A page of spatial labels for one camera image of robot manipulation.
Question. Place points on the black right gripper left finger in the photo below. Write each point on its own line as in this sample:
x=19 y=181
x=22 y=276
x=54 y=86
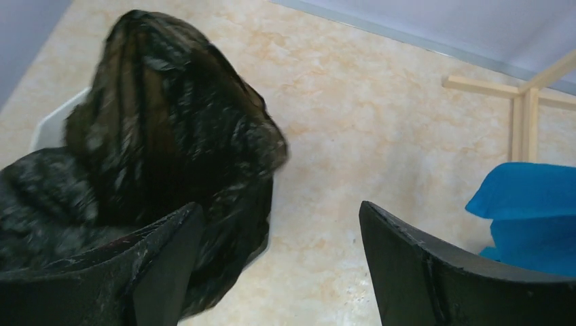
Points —
x=140 y=279

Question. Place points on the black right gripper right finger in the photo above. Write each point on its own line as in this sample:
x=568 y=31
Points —
x=419 y=279

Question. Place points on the blue t-shirt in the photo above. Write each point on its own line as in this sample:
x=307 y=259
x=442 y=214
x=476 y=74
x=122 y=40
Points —
x=532 y=212

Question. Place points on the black plastic trash bag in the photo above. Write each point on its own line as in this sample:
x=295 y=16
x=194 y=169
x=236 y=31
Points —
x=167 y=122

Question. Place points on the wooden clothes rack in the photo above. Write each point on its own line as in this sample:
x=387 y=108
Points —
x=525 y=101

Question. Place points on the white translucent trash bin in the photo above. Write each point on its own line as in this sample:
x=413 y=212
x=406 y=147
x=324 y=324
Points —
x=50 y=130

